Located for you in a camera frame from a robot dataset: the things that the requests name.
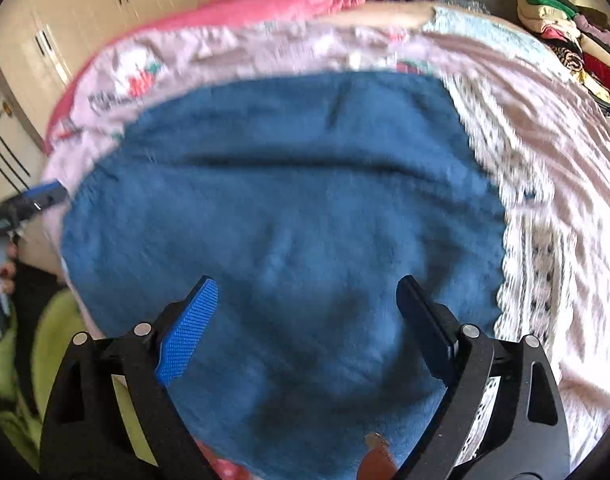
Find blue denim lace-trimmed pants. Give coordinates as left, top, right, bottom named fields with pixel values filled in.
left=60, top=72, right=505, bottom=479

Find light blue crochet cloth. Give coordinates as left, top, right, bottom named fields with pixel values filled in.
left=421, top=4, right=558, bottom=68

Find stack of folded clothes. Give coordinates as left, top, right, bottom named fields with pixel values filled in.
left=517, top=0, right=610, bottom=118

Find green blanket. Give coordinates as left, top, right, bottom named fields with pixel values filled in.
left=0, top=286, right=159, bottom=474

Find pink strawberry print bedsheet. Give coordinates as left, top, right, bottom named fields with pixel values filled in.
left=43, top=4, right=610, bottom=464

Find pink blanket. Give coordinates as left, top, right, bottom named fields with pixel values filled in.
left=43, top=0, right=367, bottom=154

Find cream wardrobe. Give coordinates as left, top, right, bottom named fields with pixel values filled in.
left=0, top=0, right=209, bottom=140

